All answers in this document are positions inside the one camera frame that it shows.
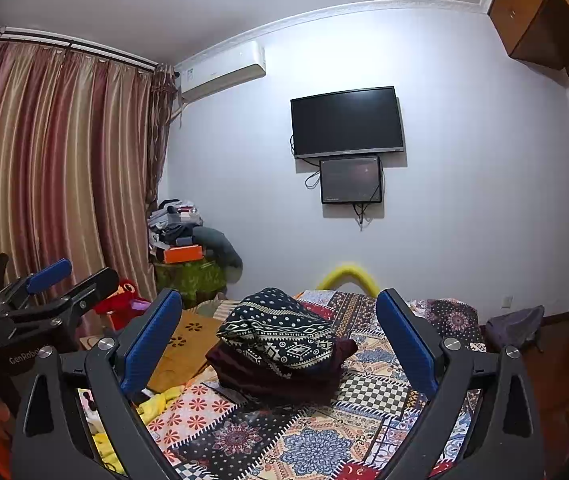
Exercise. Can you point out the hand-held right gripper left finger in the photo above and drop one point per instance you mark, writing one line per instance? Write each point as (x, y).
(152, 340)

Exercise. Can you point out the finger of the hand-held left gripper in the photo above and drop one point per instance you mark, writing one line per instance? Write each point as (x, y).
(49, 272)
(97, 282)

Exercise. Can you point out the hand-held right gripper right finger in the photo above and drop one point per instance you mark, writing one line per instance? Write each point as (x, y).
(407, 342)

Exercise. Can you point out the navy patterned hooded jacket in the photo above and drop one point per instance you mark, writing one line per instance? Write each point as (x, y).
(274, 330)

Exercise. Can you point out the pile of clothes and boxes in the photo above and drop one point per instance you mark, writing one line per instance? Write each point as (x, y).
(172, 225)

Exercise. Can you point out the red plush toy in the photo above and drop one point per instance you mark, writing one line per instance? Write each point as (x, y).
(124, 295)

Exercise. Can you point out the orange flower-print blanket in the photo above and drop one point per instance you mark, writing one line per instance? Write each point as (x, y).
(184, 350)

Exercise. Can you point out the yellow garment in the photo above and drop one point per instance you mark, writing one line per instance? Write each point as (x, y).
(157, 402)

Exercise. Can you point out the orange box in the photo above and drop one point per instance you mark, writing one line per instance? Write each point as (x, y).
(183, 254)

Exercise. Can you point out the yellow foam tube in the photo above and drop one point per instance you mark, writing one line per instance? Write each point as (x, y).
(347, 269)

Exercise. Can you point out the red striped curtain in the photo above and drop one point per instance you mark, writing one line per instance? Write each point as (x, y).
(54, 170)

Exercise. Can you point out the grey backpack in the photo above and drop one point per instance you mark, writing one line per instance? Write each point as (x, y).
(514, 327)

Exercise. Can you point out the maroon folded garment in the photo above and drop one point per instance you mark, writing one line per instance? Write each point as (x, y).
(264, 380)

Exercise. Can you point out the patchwork bedspread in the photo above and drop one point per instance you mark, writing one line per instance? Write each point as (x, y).
(314, 440)

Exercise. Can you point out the white air conditioner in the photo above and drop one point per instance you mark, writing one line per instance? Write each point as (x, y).
(219, 70)

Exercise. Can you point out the wooden overhead cabinet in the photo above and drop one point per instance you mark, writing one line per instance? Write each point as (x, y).
(519, 5)

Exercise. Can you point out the white wall socket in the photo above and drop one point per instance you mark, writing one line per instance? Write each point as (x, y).
(506, 302)

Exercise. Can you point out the small black wall monitor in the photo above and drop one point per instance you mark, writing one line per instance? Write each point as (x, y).
(349, 180)

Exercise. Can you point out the white curtain rail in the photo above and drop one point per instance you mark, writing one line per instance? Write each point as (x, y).
(79, 48)

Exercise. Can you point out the large black wall television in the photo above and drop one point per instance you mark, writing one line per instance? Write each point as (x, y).
(347, 120)

